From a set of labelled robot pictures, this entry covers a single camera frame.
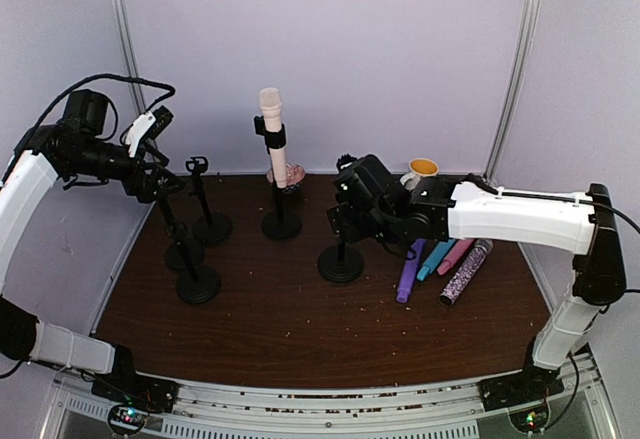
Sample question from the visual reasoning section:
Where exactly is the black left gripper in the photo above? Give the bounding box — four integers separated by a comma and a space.
66, 137, 185, 202

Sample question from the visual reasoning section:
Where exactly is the black stand of purple microphone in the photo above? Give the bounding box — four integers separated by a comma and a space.
316, 242, 364, 284

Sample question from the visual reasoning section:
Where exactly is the black stand of cream microphone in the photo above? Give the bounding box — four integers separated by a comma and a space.
254, 116, 302, 241

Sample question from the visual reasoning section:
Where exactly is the black clamp microphone stand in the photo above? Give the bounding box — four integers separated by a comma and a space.
185, 156, 232, 246

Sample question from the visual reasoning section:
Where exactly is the black stand of glitter microphone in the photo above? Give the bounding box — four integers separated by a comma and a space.
157, 197, 204, 271

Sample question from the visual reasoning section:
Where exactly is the blue microphone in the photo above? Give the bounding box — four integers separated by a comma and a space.
416, 239, 457, 282

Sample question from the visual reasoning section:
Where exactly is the pink microphone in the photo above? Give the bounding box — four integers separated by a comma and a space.
436, 239, 475, 276

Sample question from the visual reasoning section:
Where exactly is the black stand of blue microphone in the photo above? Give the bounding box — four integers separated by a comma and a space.
174, 234, 221, 305

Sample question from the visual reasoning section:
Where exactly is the cream white microphone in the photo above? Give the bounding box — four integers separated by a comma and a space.
259, 87, 288, 189

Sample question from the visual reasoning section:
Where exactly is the glitter purple silver microphone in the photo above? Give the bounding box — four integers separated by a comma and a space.
439, 239, 493, 306

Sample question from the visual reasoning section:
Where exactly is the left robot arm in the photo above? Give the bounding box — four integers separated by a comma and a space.
1, 90, 184, 403

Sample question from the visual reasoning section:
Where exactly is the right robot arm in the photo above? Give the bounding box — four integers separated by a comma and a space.
327, 154, 626, 401

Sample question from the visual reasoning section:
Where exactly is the red patterned ceramic bowl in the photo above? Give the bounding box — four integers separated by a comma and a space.
282, 162, 306, 194

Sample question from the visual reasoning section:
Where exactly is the white floral mug yellow inside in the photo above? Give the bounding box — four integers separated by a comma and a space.
400, 158, 439, 190

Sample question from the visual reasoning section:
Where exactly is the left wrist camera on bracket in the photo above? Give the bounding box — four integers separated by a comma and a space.
123, 106, 174, 158

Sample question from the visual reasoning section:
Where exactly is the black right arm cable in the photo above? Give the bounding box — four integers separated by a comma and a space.
464, 172, 640, 433

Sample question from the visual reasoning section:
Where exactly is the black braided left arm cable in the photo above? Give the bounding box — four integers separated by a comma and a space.
14, 73, 177, 150

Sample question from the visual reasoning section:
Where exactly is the aluminium left rear frame post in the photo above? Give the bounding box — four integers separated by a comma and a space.
103, 0, 169, 178

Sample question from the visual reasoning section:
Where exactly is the aluminium frame post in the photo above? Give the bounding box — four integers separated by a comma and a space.
103, 0, 169, 178
484, 0, 541, 182

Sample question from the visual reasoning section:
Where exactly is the aluminium right rear frame post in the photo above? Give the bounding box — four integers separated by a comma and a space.
484, 0, 541, 182

